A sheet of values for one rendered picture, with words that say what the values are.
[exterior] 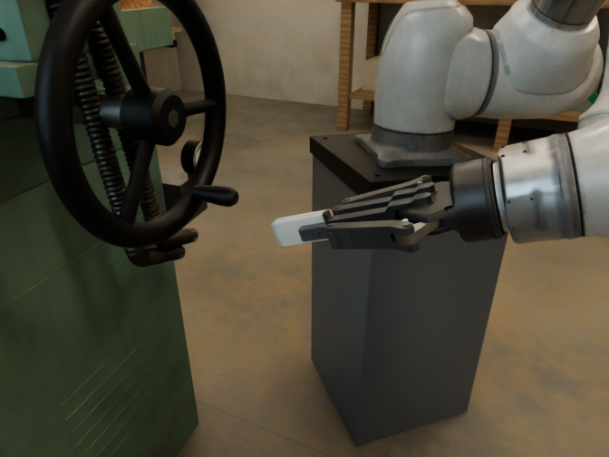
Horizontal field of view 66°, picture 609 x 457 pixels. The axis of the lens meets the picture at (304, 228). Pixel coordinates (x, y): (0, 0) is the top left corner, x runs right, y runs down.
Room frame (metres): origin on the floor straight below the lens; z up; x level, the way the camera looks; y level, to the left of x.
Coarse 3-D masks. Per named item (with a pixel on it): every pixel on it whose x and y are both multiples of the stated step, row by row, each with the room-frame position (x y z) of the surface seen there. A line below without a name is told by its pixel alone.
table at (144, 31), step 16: (128, 16) 0.76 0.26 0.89; (144, 16) 0.79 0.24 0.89; (160, 16) 0.83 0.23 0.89; (128, 32) 0.75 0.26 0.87; (144, 32) 0.79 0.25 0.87; (160, 32) 0.82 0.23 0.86; (144, 48) 0.78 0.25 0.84; (0, 64) 0.47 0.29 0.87; (16, 64) 0.47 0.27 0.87; (32, 64) 0.47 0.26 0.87; (96, 64) 0.55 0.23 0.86; (0, 80) 0.46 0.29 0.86; (16, 80) 0.46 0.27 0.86; (32, 80) 0.47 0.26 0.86; (16, 96) 0.46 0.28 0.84
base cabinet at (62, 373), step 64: (0, 256) 0.48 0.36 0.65; (64, 256) 0.56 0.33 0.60; (0, 320) 0.45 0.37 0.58; (64, 320) 0.53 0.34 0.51; (128, 320) 0.63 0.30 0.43; (0, 384) 0.43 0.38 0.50; (64, 384) 0.50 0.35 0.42; (128, 384) 0.60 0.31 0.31; (192, 384) 0.77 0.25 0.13; (0, 448) 0.40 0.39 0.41; (64, 448) 0.47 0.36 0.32; (128, 448) 0.57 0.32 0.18
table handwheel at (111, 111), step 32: (64, 0) 0.43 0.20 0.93; (96, 0) 0.44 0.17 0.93; (160, 0) 0.54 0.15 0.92; (192, 0) 0.58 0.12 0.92; (64, 32) 0.41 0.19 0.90; (192, 32) 0.59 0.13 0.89; (64, 64) 0.39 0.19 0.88; (128, 64) 0.48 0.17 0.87; (32, 96) 0.55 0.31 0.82; (64, 96) 0.39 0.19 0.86; (128, 96) 0.50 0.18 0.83; (160, 96) 0.49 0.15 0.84; (224, 96) 0.63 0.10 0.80; (64, 128) 0.38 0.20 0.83; (128, 128) 0.48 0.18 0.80; (160, 128) 0.48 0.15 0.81; (224, 128) 0.62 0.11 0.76; (64, 160) 0.37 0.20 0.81; (64, 192) 0.37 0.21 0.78; (128, 192) 0.45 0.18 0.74; (96, 224) 0.39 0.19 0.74; (128, 224) 0.43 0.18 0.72; (160, 224) 0.48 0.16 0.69
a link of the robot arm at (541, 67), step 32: (544, 0) 0.82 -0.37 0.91; (576, 0) 0.78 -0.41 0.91; (512, 32) 0.85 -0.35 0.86; (544, 32) 0.81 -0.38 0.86; (576, 32) 0.81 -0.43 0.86; (512, 64) 0.83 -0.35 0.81; (544, 64) 0.81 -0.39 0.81; (576, 64) 0.81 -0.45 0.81; (512, 96) 0.84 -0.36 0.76; (544, 96) 0.84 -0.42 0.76; (576, 96) 0.85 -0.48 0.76
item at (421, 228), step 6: (420, 222) 0.38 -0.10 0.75; (432, 222) 0.37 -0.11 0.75; (438, 222) 0.37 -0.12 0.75; (420, 228) 0.37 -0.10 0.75; (426, 228) 0.37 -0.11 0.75; (432, 228) 0.37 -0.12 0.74; (396, 234) 0.37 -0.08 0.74; (414, 234) 0.36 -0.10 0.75; (420, 234) 0.36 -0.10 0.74; (426, 234) 0.37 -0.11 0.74; (396, 240) 0.37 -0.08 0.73; (402, 240) 0.36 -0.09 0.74; (408, 240) 0.36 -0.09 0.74; (414, 240) 0.36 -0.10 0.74
